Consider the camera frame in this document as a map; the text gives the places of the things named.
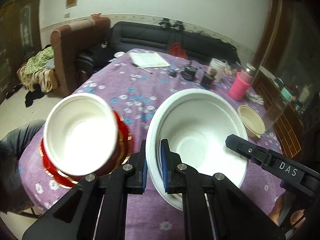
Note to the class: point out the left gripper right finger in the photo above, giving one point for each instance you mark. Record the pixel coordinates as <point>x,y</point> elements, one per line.
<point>181,178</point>

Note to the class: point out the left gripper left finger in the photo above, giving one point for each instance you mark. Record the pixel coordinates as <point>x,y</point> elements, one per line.
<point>128,179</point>

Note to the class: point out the red gold-rimmed glass plate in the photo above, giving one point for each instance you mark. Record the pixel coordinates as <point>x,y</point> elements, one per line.
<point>121,154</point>

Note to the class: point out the large white paper bowl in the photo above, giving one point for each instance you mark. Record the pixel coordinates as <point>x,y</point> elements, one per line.
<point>196,123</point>

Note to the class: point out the beige plastic bowl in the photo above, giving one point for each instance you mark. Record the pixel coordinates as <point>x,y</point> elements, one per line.
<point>253,123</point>

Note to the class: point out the dark small jar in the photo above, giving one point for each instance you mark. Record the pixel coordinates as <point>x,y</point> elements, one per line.
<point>208,79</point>

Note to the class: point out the small black charger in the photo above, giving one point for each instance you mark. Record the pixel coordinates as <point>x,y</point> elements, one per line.
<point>172,73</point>

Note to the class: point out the black electronic device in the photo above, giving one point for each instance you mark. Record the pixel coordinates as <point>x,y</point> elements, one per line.
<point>189,72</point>

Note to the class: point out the clear ballpoint pen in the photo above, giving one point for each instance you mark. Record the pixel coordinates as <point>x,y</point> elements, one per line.
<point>144,69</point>

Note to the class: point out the white plastic jar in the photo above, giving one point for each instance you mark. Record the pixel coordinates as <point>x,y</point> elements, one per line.
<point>216,69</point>

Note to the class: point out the white paper notepad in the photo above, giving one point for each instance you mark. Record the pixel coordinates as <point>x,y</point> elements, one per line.
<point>148,60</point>

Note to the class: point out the red bag on sofa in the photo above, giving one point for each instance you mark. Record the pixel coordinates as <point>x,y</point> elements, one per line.
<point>177,50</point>

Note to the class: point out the green patterned cloth pile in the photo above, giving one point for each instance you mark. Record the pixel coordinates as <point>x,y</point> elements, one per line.
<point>39,70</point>

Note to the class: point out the black leather sofa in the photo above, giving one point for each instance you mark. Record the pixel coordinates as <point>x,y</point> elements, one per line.
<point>124,36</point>

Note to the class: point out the brown armchair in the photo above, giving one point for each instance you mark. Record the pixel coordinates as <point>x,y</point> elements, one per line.
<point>67,42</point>

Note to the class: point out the wooden glass cabinet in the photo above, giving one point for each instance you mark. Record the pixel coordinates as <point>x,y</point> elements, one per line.
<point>20,39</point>

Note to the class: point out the small yellow wall picture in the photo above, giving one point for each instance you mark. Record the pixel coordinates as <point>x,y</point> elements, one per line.
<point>71,3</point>

